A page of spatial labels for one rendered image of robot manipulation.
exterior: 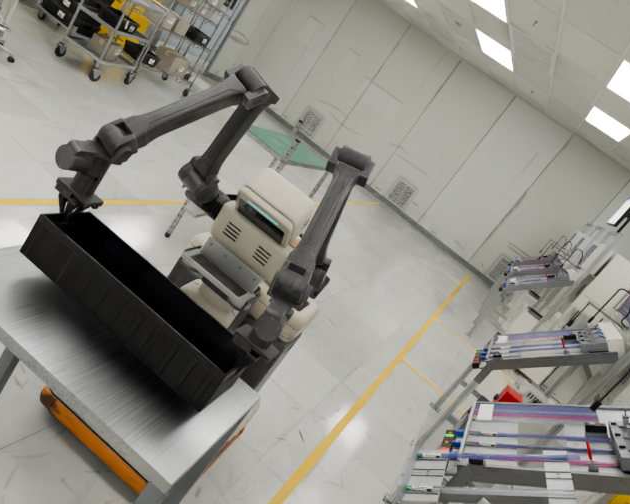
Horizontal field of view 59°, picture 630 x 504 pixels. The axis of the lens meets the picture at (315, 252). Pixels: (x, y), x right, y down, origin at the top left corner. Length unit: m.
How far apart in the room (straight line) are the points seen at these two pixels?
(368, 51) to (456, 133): 2.37
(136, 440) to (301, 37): 11.29
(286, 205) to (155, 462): 0.83
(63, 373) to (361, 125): 10.40
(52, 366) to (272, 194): 0.79
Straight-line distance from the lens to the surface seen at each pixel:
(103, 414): 1.24
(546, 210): 10.83
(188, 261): 1.76
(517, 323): 6.85
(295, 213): 1.68
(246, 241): 1.78
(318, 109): 11.72
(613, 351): 3.61
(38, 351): 1.30
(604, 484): 2.23
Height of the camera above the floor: 1.60
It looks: 16 degrees down
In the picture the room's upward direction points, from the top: 36 degrees clockwise
